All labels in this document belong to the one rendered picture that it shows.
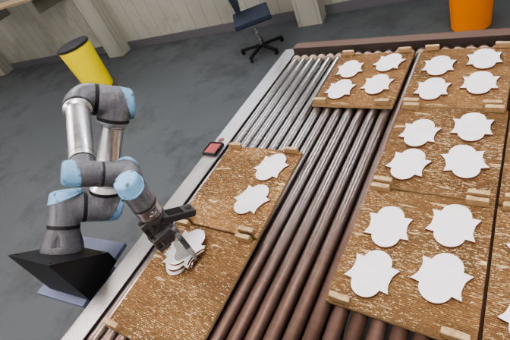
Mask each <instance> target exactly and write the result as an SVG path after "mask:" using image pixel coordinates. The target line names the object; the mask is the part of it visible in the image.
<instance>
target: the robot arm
mask: <svg viewBox="0 0 510 340"><path fill-rule="evenodd" d="M62 113H63V115H64V116H65V117H66V128H67V144H68V160H65V161H63V162H62V164H61V184H62V185H63V186H65V187H90V189H89V192H83V189H82V188H71V189H64V190H56V191H53V192H51V193H50V194H49V198H48V203H47V206H48V207H47V221H46V233H45V235H44V237H43V240H42V243H41V245H40V247H39V252H40V253H41V254H45V255H65V254H72V253H79V252H81V251H83V250H84V242H83V237H82V234H81V231H80V223H81V222H101V221H105V222H108V221H113V220H117V219H118V218H119V217H120V216H121V213H122V210H123V207H124V202H126V204H127V205H128V206H129V207H130V208H131V210H132V211H133V212H134V214H135V215H136V216H137V218H138V219H139V220H140V221H138V222H137V225H138V226H139V227H140V228H141V229H142V231H143V232H144V233H145V235H146V236H147V238H148V240H149V241H150V242H151V243H153V245H154V246H155V247H156V248H157V249H158V250H160V251H161V253H162V252H163V251H164V250H166V249H168V248H169V247H170V246H171V245H172V244H171V242H173V241H174V247H175V248H176V253H175V260H177V261H179V260H182V259H184V258H185V257H187V256H189V255H191V256H192V257H193V258H194V259H195V260H197V256H196V253H195V252H194V250H193V248H192V247H191V246H190V245H189V243H188V242H187V241H186V240H185V239H184V237H183V236H182V235H181V234H180V231H179V230H178V229H177V227H176V226H175V225H174V224H173V222H176V221H179V220H182V219H187V218H190V217H193V216H195V215H196V210H195V209H194V208H193V207H192V206H191V205H190V204H186V205H183V206H177V207H174V208H171V209H163V208H162V205H161V203H160V202H159V201H158V200H157V198H156V197H155V195H154V194H153V192H152V191H151V190H150V189H149V187H148V186H147V184H146V181H145V179H144V177H143V174H142V172H141V169H140V166H139V165H138V163H137V162H136V160H135V159H133V158H131V157H128V156H124V157H121V148H122V142H123V135H124V127H126V126H127V125H128V124H129V120H130V119H133V118H134V117H135V113H136V103H135V97H134V93H133V91H132V90H131V89H130V88H126V87H121V86H119V87H117V86H111V85H105V84H99V83H82V84H79V85H77V86H75V87H74V88H72V89H71V90H70V91H69V92H68V93H67V94H66V95H65V97H64V99H63V102H62ZM91 115H97V116H96V120H97V121H98V122H99V123H100V130H99V144H98V151H97V159H96V154H95V148H94V142H93V130H92V124H91V117H90V116H91ZM175 237H176V238H177V240H176V241H175ZM179 242H180V243H181V244H182V246H181V245H180V244H179ZM163 244H164V245H163Z"/></svg>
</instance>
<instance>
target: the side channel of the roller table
mask: <svg viewBox="0 0 510 340"><path fill-rule="evenodd" d="M496 41H510V28H500V29H489V30H469V31H458V32H447V33H427V34H417V35H406V36H385V37H374V38H363V39H343V40H333V41H322V42H301V43H297V44H296V45H295V47H294V48H293V50H294V54H295V55H296V54H298V53H299V54H301V55H304V54H305V53H308V54H310V55H312V54H313V53H314V52H315V53H317V54H318V55H320V53H321V52H325V53H326V54H329V53H330V52H334V53H335V54H337V53H338V52H340V51H343V50H354V52H355V53H356V51H358V50H361V51H363V52H364V53H365V52H366V51H367V50H368V49H370V50H372V51H373V53H374V52H375V51H376V50H377V49H381V50H383V51H384V52H385V51H386V50H387V49H393V50H394V52H395V51H396V50H397V48H398V47H407V46H411V47H413V48H415V49H416V51H417V50H418V49H419V48H420V47H422V46H423V47H425V45H434V44H439V47H440V49H441V48H442V47H443V46H450V47H451V49H453V48H454V46H456V45H462V46H463V47H464V48H466V47H467V45H469V44H474V45H476V47H477V48H479V46H480V45H481V44H483V43H487V44H489V45H490V47H493V45H494V44H495V43H496Z"/></svg>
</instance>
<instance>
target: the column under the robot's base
mask: <svg viewBox="0 0 510 340"><path fill-rule="evenodd" d="M82 237H83V242H84V247H85V248H89V249H94V250H100V251H104V252H108V253H110V254H111V255H112V256H113V257H114V258H115V259H116V260H118V258H119V257H120V256H121V254H122V253H123V251H124V249H125V248H126V246H127V245H126V243H122V242H117V241H108V240H103V239H98V238H90V237H84V236H82ZM115 269H116V268H115V267H114V266H113V268H112V270H111V271H110V273H109V274H108V275H107V277H106V278H105V280H104V282H103V283H102V284H101V285H100V287H99V289H98V290H97V292H98V291H99V290H100V288H101V287H102V286H103V285H104V284H105V282H106V281H107V280H108V278H109V277H110V275H111V274H112V273H113V272H114V271H115ZM97 292H96V293H95V294H94V296H93V298H94V297H95V295H96V294H97ZM37 294H39V295H41V296H44V297H47V298H51V299H54V300H57V301H61V302H64V303H67V304H72V305H74V306H77V307H82V308H84V309H85V308H86V307H87V305H88V304H89V303H90V302H91V301H89V300H86V299H83V298H81V297H76V296H73V295H71V294H66V293H64V292H60V291H56V290H53V289H51V288H49V287H47V286H46V285H45V284H43V286H42V287H41V289H40V290H39V291H38V292H37ZM93 298H92V299H93ZM92 299H91V300H92Z"/></svg>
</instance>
